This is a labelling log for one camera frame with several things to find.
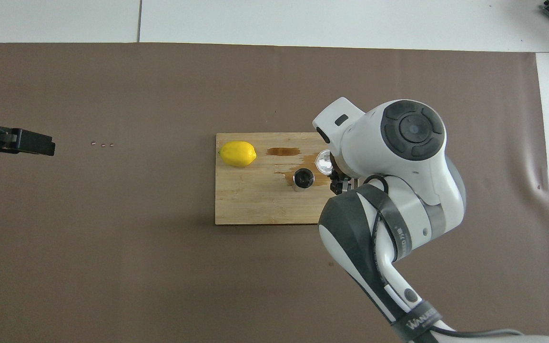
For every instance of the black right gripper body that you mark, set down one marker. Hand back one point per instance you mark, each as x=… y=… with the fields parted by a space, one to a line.
x=346 y=186

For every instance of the clear textured glass cup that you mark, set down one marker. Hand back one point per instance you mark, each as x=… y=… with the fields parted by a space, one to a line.
x=323 y=162

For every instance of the steel cocktail jigger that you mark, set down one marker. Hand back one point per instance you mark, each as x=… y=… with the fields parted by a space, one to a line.
x=303 y=178

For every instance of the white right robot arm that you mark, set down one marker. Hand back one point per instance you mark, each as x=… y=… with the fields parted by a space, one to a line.
x=398 y=157

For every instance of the wooden cutting board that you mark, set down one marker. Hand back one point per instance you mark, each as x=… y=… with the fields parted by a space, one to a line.
x=246 y=200

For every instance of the yellow lemon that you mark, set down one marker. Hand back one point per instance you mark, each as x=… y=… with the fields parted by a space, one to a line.
x=238 y=154

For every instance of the brown paper table mat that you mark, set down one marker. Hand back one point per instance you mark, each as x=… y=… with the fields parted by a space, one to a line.
x=112 y=262

